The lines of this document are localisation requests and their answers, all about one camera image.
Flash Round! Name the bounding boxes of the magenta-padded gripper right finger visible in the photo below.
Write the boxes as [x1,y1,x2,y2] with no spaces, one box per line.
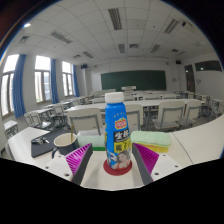
[131,142,184,186]

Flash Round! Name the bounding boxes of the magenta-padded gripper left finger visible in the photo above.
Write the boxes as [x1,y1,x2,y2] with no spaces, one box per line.
[44,142,94,186]

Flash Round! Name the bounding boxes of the blue drink bottle white cap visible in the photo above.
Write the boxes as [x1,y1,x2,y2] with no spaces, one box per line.
[104,91,133,171]

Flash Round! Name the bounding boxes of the dark navy mug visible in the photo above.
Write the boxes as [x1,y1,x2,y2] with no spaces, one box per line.
[51,132,80,159]

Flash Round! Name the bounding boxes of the yellow sponge with green top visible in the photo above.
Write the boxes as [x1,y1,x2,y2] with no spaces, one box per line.
[130,130,172,154]

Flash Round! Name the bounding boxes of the flat round red coaster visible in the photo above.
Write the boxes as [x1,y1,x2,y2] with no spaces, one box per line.
[103,159,133,177]

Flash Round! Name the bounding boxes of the black notebook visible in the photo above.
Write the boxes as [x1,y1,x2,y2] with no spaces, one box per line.
[30,128,73,159]

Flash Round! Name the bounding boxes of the white classroom chairs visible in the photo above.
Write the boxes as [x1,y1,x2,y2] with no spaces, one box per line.
[3,88,224,134]

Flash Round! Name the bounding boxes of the metal key bunch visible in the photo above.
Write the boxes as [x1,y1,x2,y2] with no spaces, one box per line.
[30,135,50,146]

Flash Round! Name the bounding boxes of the green chalkboard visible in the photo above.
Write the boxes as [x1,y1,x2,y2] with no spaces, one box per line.
[100,69,167,92]

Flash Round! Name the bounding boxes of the classroom windows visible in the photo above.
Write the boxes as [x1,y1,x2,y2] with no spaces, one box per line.
[0,54,74,118]

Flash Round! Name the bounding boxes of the dark classroom door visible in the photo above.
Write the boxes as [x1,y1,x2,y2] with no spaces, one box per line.
[184,64,195,93]

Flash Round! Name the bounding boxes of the blue curtains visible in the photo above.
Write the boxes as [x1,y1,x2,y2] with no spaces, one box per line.
[12,53,80,119]

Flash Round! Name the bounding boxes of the ceiling light panels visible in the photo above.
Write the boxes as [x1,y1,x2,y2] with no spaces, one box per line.
[18,6,209,59]

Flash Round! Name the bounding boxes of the dark interior wall window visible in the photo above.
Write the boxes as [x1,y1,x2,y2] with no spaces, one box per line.
[195,60,223,72]

